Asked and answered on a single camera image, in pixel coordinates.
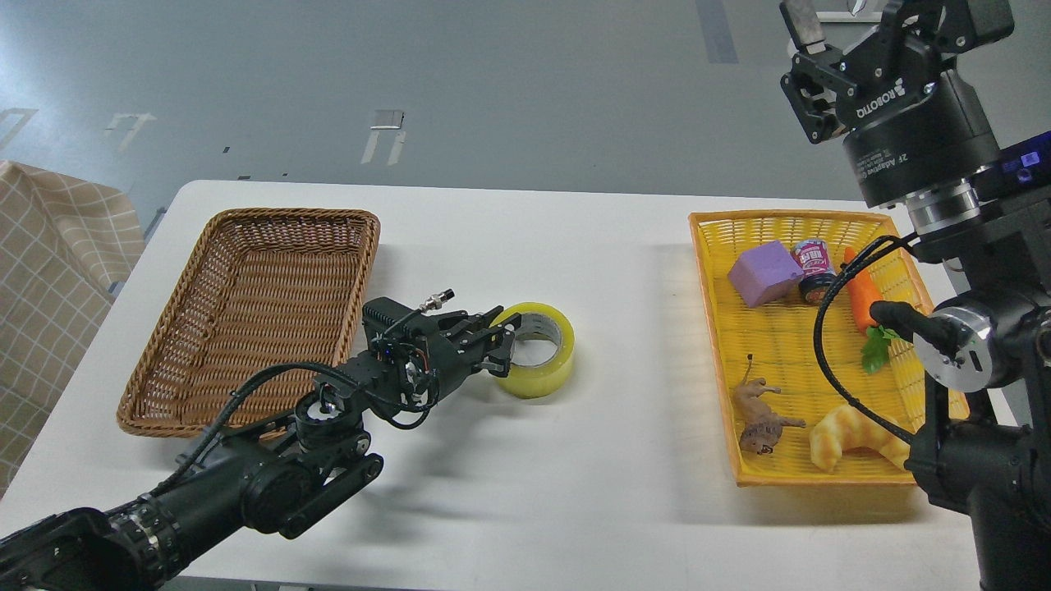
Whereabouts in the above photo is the beige checkered cloth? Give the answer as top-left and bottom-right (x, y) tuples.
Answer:
(1, 160), (145, 490)

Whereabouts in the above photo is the toy croissant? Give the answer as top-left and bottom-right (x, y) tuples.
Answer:
(810, 405), (910, 474)

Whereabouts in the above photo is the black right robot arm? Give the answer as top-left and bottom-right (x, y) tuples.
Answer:
(780, 1), (1050, 590)

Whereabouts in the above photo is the orange toy carrot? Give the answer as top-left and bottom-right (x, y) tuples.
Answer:
(846, 268), (883, 337)

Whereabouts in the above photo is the yellow plastic basket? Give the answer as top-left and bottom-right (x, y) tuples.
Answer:
(688, 209), (925, 487)

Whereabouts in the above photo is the purple block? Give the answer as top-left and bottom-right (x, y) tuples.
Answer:
(727, 241), (804, 308)

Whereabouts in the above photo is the brown wicker basket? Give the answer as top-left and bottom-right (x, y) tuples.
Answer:
(116, 207), (382, 439)

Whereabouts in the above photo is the yellow tape roll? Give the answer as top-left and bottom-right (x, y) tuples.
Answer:
(491, 302), (576, 400)

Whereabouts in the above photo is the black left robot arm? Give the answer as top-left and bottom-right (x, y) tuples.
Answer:
(2, 291), (523, 590)

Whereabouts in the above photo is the brown toy animal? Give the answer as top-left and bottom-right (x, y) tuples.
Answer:
(731, 353), (807, 456)

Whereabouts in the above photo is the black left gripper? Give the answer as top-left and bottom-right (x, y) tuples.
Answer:
(398, 306), (522, 407)

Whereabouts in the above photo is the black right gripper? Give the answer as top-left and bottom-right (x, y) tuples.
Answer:
(778, 1), (1015, 207)

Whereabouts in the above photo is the white stand base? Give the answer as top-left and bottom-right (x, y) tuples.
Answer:
(815, 0), (888, 24)

